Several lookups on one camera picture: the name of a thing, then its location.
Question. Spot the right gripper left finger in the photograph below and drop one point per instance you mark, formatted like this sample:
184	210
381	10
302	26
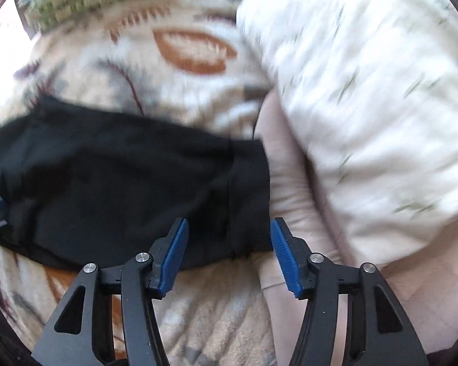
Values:
80	330

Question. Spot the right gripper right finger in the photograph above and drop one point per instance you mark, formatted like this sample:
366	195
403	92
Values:
378	330

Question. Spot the black pants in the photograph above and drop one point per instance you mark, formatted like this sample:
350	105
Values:
83	185

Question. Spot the white floral pillow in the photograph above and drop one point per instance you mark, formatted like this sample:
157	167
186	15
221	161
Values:
370	90

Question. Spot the leaf-patterned beige blanket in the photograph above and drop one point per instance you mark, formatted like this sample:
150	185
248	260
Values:
180	61

